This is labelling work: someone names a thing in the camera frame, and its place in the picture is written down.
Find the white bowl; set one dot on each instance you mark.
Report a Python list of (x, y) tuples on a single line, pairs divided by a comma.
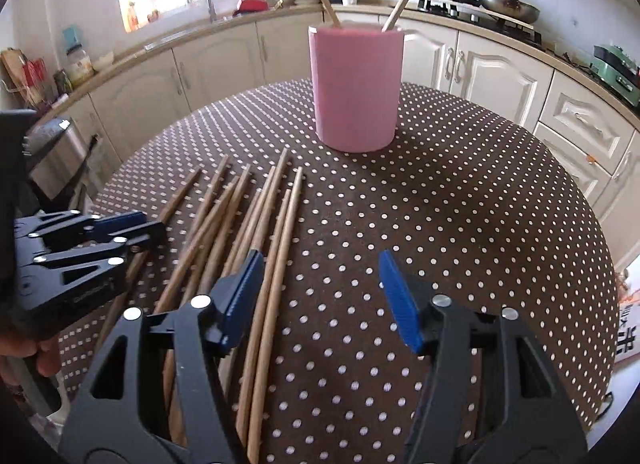
[(103, 62)]

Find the cream kitchen cabinets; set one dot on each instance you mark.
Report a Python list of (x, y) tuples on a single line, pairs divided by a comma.
[(215, 64)]

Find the pink cylindrical utensil holder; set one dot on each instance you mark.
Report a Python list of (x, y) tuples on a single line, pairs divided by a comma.
[(356, 89)]

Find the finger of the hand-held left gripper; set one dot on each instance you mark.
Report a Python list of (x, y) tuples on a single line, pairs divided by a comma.
[(117, 224), (145, 239)]

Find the red plastic bag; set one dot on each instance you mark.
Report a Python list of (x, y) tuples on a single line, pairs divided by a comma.
[(35, 77)]

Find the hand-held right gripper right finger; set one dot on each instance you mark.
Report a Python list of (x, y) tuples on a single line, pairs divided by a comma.
[(400, 299)]

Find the green countertop appliance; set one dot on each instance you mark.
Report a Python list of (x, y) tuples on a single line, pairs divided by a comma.
[(617, 72)]

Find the pile of wooden chopsticks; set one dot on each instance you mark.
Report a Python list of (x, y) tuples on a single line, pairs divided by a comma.
[(272, 269)]

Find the wooden cutting board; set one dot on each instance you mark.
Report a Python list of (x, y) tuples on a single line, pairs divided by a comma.
[(12, 69)]

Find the white printed bag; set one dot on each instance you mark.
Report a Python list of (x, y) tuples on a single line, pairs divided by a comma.
[(629, 334)]

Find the stainless steel appliance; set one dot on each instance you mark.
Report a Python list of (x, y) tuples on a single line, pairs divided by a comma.
[(57, 159)]

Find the red cap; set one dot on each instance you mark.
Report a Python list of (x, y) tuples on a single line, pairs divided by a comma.
[(251, 5)]

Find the person's left hand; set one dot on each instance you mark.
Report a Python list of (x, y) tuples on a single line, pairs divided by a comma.
[(45, 354)]

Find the orange bottle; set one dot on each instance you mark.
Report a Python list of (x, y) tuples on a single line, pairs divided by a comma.
[(133, 17)]

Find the black gas stove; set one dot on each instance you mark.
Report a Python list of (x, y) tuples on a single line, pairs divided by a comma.
[(480, 19)]

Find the clear plastic jar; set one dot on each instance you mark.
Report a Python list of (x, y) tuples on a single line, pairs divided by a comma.
[(79, 67)]

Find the small teal box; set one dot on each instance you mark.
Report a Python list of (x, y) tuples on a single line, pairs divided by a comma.
[(72, 37)]

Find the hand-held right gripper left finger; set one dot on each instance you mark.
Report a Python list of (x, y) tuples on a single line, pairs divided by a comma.
[(244, 294)]

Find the small dark jar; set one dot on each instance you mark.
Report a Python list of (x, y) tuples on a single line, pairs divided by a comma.
[(62, 82)]

